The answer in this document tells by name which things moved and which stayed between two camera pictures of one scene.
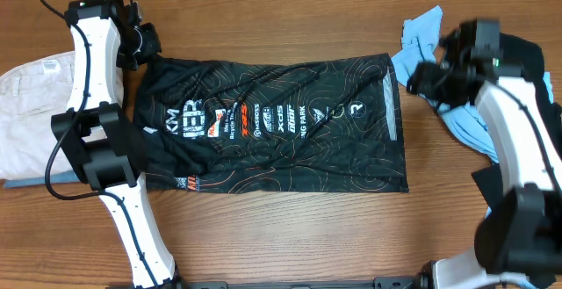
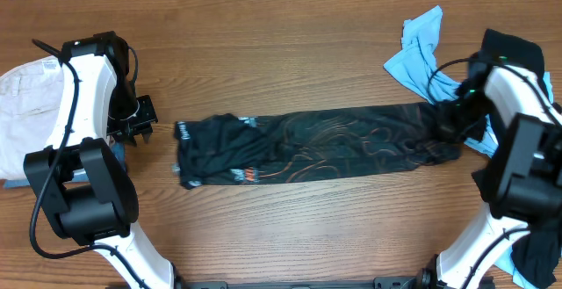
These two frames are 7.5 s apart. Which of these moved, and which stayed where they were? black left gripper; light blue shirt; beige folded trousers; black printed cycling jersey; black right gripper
Moved: black right gripper; black left gripper; black printed cycling jersey
Stayed: light blue shirt; beige folded trousers
